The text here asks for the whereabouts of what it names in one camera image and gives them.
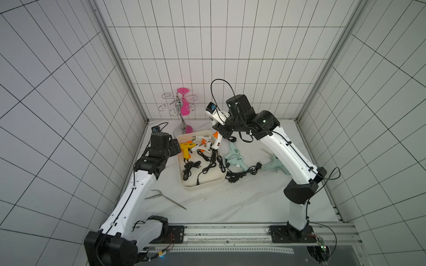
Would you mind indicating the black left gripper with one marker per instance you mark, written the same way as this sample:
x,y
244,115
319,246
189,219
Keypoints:
x,y
175,147

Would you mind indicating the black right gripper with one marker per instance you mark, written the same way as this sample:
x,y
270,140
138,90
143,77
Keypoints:
x,y
224,131

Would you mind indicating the yellow glue gun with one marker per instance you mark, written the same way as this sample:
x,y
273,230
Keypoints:
x,y
185,148

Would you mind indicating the white glue gun orange trigger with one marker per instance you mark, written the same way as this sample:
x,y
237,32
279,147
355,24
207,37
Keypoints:
x,y
218,139

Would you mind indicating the mint green glue gun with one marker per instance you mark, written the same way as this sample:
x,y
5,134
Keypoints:
x,y
233,152

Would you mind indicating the small mint glue gun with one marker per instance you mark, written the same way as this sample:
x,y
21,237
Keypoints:
x,y
239,162

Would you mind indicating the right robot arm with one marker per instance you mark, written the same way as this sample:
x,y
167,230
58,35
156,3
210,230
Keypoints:
x,y
264,127

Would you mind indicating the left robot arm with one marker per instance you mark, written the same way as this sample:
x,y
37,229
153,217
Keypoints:
x,y
121,240

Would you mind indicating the cream plastic storage tray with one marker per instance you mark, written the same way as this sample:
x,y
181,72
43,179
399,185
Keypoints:
x,y
201,170

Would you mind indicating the chrome cup holder stand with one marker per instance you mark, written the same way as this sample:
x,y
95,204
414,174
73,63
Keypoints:
x,y
172,106

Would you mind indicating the metal tongs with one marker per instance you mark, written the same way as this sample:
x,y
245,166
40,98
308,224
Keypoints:
x,y
160,194

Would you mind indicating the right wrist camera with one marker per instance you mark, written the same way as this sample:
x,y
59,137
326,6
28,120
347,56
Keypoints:
x,y
216,115

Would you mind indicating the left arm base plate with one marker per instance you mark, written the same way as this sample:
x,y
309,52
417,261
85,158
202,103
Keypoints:
x,y
173,234

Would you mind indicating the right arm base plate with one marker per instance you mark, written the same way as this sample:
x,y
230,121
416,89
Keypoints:
x,y
289,235

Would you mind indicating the aluminium mounting rail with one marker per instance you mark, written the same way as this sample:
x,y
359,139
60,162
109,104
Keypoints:
x,y
254,237

